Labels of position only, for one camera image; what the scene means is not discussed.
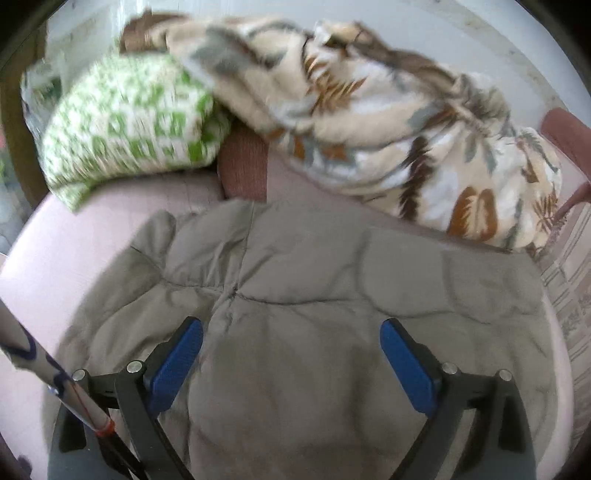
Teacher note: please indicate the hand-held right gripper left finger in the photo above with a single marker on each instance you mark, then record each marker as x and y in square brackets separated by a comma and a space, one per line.
[179, 362]

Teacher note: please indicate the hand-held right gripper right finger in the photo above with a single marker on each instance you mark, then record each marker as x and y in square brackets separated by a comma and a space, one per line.
[406, 367]

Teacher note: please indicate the olive quilted hooded jacket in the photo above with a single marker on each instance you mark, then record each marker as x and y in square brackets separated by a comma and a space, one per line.
[304, 277]

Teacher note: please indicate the long thin pole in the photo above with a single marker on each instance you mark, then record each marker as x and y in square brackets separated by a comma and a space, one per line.
[44, 364]

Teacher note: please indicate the bed with pink sheet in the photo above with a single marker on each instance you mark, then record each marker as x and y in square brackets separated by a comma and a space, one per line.
[51, 258]

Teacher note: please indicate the striped floral bed side panel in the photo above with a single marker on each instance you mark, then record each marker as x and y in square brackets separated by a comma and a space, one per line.
[570, 295]

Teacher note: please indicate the reddish brown cushion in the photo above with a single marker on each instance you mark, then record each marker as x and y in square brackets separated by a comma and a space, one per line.
[242, 166]

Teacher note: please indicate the cream leaf print blanket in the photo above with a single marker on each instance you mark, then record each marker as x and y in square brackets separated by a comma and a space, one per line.
[369, 129]

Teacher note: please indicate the green checkered pillow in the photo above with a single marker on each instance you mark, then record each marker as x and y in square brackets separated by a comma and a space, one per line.
[124, 120]

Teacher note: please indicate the pink bolster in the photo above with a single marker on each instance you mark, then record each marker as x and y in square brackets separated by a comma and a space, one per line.
[565, 138]

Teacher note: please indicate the clear green print plastic bag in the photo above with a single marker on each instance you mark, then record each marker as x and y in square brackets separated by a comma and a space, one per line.
[39, 92]

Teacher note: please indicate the brown fleece cloth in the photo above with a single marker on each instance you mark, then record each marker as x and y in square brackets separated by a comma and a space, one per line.
[138, 32]

